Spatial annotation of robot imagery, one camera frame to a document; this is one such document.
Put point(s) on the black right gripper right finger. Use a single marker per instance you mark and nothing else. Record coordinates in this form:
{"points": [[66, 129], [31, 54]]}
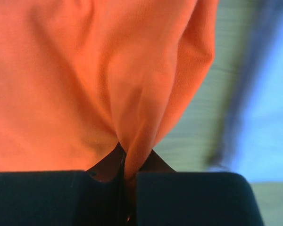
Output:
{"points": [[169, 198]]}

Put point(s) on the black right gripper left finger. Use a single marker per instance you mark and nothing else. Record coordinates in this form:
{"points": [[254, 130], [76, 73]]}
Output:
{"points": [[65, 198]]}

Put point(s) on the orange t-shirt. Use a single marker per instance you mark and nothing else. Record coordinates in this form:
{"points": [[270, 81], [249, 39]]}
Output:
{"points": [[78, 77]]}

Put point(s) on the folded lavender t-shirt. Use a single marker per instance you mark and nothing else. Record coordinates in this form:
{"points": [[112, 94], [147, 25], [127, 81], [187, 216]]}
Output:
{"points": [[252, 141]]}

